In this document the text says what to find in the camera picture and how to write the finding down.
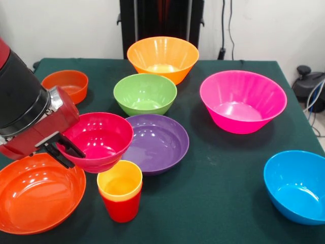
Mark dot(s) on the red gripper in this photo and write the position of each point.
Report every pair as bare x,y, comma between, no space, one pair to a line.
35,132

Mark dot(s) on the small crimson bowl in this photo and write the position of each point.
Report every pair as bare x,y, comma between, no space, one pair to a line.
101,140

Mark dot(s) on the stack of yellow cups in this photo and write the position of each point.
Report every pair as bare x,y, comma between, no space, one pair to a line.
119,180

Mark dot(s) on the small orange bowl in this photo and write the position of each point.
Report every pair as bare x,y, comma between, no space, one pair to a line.
68,84

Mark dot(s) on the red cup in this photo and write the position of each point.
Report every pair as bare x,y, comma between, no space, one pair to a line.
122,209

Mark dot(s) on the purple bowl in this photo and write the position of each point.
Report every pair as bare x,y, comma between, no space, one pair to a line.
160,145

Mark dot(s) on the large red-orange bowl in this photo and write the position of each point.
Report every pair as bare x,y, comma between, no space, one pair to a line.
38,195

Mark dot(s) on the green bowl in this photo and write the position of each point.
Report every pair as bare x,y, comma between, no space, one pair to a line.
144,94

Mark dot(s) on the black chair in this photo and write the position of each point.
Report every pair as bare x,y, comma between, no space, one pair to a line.
18,63

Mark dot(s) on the large light orange bowl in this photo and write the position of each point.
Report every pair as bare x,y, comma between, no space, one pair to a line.
162,56

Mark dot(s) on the dark green table cloth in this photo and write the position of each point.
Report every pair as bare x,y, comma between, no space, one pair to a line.
223,152

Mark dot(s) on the large magenta bowl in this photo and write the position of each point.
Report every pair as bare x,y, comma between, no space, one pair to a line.
244,101

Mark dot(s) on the blue bowl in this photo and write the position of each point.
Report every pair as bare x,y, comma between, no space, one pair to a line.
297,188

